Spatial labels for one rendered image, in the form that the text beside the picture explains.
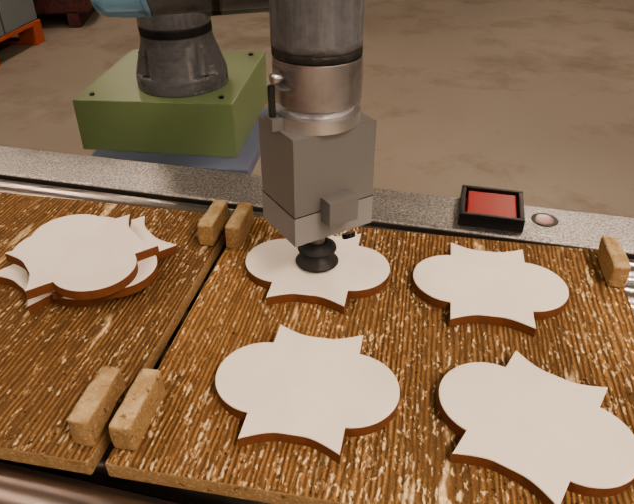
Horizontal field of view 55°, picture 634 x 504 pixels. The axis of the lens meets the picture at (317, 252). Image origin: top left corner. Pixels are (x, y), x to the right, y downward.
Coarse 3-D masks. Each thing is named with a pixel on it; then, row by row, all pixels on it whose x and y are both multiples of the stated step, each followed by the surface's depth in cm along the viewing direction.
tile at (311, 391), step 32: (256, 352) 51; (288, 352) 51; (320, 352) 51; (352, 352) 51; (224, 384) 48; (256, 384) 48; (288, 384) 48; (320, 384) 48; (352, 384) 48; (384, 384) 48; (256, 416) 45; (288, 416) 45; (320, 416) 45; (352, 416) 45; (384, 416) 45; (320, 448) 44
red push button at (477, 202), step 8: (472, 192) 78; (480, 192) 78; (472, 200) 76; (480, 200) 76; (488, 200) 76; (496, 200) 76; (504, 200) 76; (512, 200) 76; (472, 208) 74; (480, 208) 74; (488, 208) 74; (496, 208) 74; (504, 208) 74; (512, 208) 74; (512, 216) 73
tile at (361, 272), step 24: (336, 240) 65; (360, 240) 67; (264, 264) 62; (288, 264) 62; (360, 264) 62; (384, 264) 62; (288, 288) 58; (312, 288) 58; (336, 288) 58; (360, 288) 58
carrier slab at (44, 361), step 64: (0, 192) 76; (0, 256) 65; (192, 256) 65; (0, 320) 56; (64, 320) 56; (128, 320) 56; (0, 384) 50; (64, 384) 50; (128, 384) 50; (0, 448) 45; (64, 448) 44
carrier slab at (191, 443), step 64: (384, 256) 65; (576, 256) 65; (192, 320) 56; (256, 320) 56; (320, 320) 56; (384, 320) 56; (448, 320) 56; (576, 320) 56; (192, 384) 50; (192, 448) 44; (256, 448) 44; (384, 448) 44; (448, 448) 44
